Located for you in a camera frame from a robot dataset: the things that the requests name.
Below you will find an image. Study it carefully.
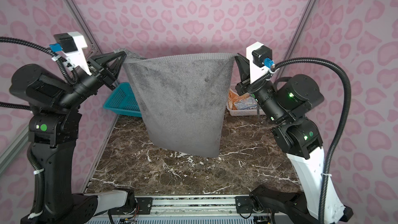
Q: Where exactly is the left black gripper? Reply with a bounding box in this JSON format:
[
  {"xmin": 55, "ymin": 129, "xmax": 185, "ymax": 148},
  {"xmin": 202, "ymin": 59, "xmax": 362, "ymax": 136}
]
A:
[{"xmin": 59, "ymin": 50, "xmax": 125, "ymax": 113}]

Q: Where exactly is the grey terry towel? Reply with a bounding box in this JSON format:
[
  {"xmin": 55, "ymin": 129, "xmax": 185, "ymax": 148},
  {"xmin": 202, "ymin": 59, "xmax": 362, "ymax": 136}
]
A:
[{"xmin": 123, "ymin": 50, "xmax": 235, "ymax": 158}]

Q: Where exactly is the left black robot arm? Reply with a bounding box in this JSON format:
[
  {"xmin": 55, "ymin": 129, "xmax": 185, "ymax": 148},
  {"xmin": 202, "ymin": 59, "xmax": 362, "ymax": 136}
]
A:
[{"xmin": 9, "ymin": 51, "xmax": 137, "ymax": 224}]

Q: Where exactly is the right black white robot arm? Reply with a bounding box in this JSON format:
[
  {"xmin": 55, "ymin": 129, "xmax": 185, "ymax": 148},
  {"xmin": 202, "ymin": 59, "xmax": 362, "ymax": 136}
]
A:
[{"xmin": 235, "ymin": 52, "xmax": 353, "ymax": 224}]

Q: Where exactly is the orange patterned towel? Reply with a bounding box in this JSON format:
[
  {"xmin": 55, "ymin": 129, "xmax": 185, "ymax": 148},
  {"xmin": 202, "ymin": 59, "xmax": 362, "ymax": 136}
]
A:
[{"xmin": 227, "ymin": 89, "xmax": 257, "ymax": 111}]

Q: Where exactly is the teal plastic basket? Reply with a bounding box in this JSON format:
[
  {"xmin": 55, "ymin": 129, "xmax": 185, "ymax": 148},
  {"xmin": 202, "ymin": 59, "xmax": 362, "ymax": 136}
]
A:
[{"xmin": 104, "ymin": 83, "xmax": 142, "ymax": 118}]

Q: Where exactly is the white plastic basket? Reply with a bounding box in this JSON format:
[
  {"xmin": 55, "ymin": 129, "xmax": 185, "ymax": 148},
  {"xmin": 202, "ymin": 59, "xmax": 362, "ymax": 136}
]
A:
[{"xmin": 226, "ymin": 85, "xmax": 265, "ymax": 116}]

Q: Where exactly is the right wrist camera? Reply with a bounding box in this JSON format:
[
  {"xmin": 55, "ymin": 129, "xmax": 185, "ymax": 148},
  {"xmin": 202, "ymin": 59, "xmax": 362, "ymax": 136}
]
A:
[{"xmin": 246, "ymin": 42, "xmax": 274, "ymax": 83}]

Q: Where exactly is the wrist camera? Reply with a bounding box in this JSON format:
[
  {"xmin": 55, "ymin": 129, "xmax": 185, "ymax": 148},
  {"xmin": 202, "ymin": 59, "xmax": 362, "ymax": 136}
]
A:
[
  {"xmin": 246, "ymin": 42, "xmax": 274, "ymax": 83},
  {"xmin": 50, "ymin": 32, "xmax": 92, "ymax": 75}
]

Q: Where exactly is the back left aluminium post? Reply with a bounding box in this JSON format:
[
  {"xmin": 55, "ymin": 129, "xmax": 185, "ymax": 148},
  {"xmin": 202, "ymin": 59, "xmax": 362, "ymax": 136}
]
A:
[{"xmin": 64, "ymin": 0, "xmax": 114, "ymax": 69}]

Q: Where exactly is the aluminium post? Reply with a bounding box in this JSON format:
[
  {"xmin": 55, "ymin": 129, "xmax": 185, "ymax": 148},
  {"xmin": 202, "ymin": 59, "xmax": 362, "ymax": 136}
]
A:
[
  {"xmin": 64, "ymin": 0, "xmax": 114, "ymax": 69},
  {"xmin": 282, "ymin": 0, "xmax": 319, "ymax": 61}
]

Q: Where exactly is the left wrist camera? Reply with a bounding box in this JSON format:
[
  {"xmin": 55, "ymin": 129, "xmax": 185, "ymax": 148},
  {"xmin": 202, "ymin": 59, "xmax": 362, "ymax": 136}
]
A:
[{"xmin": 50, "ymin": 32, "xmax": 92, "ymax": 75}]

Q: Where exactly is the right black corrugated cable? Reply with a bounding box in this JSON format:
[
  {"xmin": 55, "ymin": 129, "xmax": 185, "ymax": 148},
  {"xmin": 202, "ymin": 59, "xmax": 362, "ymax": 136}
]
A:
[{"xmin": 248, "ymin": 57, "xmax": 352, "ymax": 224}]

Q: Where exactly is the back right aluminium post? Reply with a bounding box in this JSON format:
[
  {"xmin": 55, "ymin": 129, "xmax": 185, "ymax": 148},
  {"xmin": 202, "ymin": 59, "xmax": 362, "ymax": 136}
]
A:
[{"xmin": 282, "ymin": 0, "xmax": 319, "ymax": 61}]

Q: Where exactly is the left aluminium frame strut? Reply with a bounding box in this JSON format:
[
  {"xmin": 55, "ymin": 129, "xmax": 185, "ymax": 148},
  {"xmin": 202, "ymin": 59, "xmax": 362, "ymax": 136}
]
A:
[{"xmin": 1, "ymin": 126, "xmax": 29, "ymax": 176}]

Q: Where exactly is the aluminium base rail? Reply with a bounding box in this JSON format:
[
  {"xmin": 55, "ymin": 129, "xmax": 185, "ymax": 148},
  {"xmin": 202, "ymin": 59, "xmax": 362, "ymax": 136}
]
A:
[{"xmin": 83, "ymin": 193, "xmax": 312, "ymax": 224}]

